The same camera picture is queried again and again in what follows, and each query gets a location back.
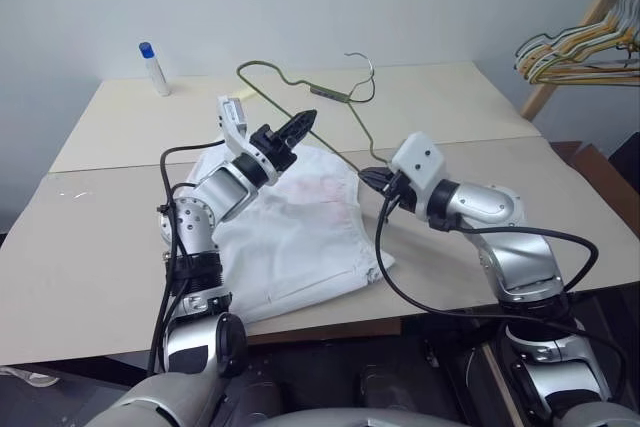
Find dark rounded shape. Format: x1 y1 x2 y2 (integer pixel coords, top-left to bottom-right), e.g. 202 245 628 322
244 380 287 421

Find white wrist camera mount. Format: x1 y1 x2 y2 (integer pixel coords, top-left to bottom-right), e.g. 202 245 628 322
215 94 277 186
389 131 447 194

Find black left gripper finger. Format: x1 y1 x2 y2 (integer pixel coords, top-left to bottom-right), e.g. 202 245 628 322
282 117 318 152
273 108 319 140

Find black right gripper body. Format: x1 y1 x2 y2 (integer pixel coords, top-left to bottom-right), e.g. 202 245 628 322
383 170 431 221

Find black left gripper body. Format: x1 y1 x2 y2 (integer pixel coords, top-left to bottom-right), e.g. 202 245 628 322
249 123 297 179

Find bundle of wire hangers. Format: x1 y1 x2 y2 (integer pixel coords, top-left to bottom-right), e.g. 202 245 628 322
517 10 640 84

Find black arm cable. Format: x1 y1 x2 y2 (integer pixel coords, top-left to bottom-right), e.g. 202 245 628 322
146 143 227 376
374 186 627 390

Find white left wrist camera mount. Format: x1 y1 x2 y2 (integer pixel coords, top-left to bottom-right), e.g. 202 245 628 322
215 94 277 186

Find wooden clothes rack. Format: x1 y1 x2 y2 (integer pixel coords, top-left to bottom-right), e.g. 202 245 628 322
519 0 640 122

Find white shorts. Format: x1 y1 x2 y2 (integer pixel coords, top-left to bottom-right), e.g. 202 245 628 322
186 143 397 324

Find olive green wire hanger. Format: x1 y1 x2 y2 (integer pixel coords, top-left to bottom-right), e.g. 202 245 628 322
236 50 392 166

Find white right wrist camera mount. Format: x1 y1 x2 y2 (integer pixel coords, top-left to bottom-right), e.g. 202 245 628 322
389 131 447 194

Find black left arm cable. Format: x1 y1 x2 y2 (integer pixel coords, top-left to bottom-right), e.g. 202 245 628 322
146 143 227 376

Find white bottle with blue cap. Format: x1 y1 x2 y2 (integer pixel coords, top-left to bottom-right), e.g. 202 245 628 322
138 40 173 97

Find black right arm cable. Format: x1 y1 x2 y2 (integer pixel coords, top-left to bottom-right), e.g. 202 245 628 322
374 186 627 390

